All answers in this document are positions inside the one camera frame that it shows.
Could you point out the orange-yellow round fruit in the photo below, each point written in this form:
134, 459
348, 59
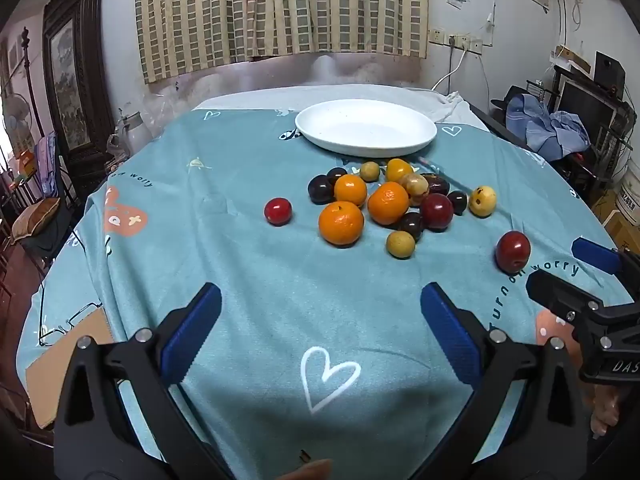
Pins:
398, 170

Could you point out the black hat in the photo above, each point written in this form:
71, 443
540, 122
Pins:
505, 102

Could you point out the blue crumpled clothes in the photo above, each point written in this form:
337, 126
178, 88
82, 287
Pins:
547, 132

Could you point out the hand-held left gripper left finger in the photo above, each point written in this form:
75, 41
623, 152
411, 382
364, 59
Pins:
192, 332

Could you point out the dark framed painting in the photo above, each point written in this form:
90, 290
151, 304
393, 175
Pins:
70, 75

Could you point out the standing fan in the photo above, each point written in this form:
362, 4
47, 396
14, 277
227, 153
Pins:
17, 120

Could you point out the teal printed blanket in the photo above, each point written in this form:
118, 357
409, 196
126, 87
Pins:
250, 285

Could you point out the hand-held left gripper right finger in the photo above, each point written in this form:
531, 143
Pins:
450, 332

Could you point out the striped tan pepino melon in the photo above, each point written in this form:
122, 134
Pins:
415, 185

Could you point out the white jug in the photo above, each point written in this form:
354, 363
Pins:
131, 130

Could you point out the small red plum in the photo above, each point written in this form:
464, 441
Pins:
278, 211

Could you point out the white double wall socket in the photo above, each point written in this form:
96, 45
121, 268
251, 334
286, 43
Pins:
465, 44

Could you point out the dark wooden coat stand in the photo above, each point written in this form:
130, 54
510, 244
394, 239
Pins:
31, 80

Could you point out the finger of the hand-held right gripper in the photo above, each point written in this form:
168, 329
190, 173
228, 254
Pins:
555, 290
595, 255

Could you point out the cardboard sheet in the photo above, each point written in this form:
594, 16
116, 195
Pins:
55, 380

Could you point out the black monitor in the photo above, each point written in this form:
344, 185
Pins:
585, 105

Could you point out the checkered beige curtain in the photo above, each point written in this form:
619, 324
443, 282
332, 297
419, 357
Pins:
280, 10

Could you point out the eyeglasses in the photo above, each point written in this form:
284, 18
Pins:
75, 317

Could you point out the white bucket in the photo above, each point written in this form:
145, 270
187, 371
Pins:
630, 190

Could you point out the tangerine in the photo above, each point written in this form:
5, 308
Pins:
350, 190
341, 223
388, 203

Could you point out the yellow spotted fruit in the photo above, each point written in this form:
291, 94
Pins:
482, 201

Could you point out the dark purple plum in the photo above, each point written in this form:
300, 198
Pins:
411, 225
457, 202

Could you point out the small yellow-green fruit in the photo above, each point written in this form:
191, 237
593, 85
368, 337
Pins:
369, 171
400, 244

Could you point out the brown seat cushion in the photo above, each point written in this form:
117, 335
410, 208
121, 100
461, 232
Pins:
35, 217

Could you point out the black grape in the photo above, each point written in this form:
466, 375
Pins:
336, 175
320, 189

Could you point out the black speaker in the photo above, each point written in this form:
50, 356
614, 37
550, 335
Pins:
610, 72

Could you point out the dark wrinkled passion fruit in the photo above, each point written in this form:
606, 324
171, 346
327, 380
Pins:
437, 183

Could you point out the person's right hand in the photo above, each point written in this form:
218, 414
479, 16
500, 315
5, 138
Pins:
605, 410

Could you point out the white oval plate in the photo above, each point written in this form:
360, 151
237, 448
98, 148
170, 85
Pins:
365, 127

